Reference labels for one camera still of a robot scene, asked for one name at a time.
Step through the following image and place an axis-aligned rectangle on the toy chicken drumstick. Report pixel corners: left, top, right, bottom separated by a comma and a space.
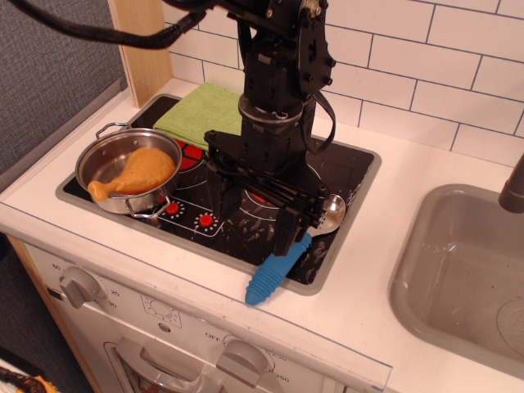
88, 147, 177, 201

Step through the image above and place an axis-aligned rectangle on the grey left oven knob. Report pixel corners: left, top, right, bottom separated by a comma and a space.
59, 267, 101, 309

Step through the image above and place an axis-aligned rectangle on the black toy stove top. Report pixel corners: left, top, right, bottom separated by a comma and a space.
56, 95, 382, 296

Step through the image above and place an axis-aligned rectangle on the orange black cloth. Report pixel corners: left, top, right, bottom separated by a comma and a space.
1, 365, 58, 393

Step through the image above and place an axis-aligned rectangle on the grey faucet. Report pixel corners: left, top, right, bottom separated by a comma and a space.
499, 156, 524, 214

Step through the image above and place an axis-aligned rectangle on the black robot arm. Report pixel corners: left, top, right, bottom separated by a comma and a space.
205, 1, 336, 256

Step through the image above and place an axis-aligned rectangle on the small steel pot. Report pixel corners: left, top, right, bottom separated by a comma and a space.
75, 123, 183, 219

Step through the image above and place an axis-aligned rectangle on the black braided cable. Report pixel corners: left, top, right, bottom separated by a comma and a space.
7, 0, 230, 52

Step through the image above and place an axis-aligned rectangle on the wooden post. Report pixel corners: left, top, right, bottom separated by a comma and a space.
107, 0, 173, 108

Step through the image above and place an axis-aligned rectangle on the grey right oven knob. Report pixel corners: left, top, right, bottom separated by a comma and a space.
216, 340, 269, 388

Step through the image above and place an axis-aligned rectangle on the blue handled metal spoon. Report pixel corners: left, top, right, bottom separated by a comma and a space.
245, 194, 346, 306

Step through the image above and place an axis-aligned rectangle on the grey sink basin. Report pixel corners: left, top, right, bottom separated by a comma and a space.
390, 184, 523, 378

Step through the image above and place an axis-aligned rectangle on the grey oven knob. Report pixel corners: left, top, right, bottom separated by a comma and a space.
59, 267, 101, 309
216, 340, 269, 388

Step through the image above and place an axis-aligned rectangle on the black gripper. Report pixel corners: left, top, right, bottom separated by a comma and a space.
205, 114, 330, 256

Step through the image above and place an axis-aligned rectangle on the white toy oven front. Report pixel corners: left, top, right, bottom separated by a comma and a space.
27, 246, 391, 392

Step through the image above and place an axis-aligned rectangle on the green folded towel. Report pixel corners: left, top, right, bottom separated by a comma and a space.
153, 83, 242, 151

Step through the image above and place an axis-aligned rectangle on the oven door handle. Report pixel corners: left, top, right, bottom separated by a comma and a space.
114, 339, 224, 392

